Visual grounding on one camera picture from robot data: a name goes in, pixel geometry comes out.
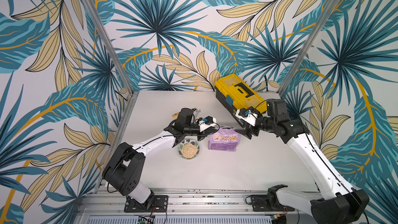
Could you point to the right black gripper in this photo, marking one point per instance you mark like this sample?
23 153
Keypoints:
251 127

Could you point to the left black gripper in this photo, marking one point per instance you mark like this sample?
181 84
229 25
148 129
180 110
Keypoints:
203 134

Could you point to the purple oats bag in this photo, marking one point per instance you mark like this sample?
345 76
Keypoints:
225 139

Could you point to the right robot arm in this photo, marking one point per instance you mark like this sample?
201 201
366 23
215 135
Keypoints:
337 201

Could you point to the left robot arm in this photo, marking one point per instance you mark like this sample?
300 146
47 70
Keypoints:
125 167

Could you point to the green leaf pattern bowl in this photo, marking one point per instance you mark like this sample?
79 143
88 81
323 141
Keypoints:
188 149

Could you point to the yellow black pliers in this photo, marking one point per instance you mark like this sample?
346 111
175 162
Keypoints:
177 114

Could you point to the yellow black toolbox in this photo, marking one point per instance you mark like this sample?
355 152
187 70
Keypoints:
234 94

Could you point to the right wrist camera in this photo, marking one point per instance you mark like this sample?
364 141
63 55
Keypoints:
247 115

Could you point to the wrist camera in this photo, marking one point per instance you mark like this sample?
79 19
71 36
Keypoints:
247 115
206 123

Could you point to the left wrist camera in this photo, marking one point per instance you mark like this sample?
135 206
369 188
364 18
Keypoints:
206 123

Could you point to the left aluminium frame post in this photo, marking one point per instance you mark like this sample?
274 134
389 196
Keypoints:
94 15

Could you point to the aluminium frame post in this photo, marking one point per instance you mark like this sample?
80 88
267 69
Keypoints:
324 15
94 15

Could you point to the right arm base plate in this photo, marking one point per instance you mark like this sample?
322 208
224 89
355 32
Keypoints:
263 203

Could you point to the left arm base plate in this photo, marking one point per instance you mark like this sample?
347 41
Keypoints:
155 203

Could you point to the right aluminium frame post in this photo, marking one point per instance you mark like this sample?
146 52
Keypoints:
324 15

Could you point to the aluminium front rail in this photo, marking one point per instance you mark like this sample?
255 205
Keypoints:
185 206

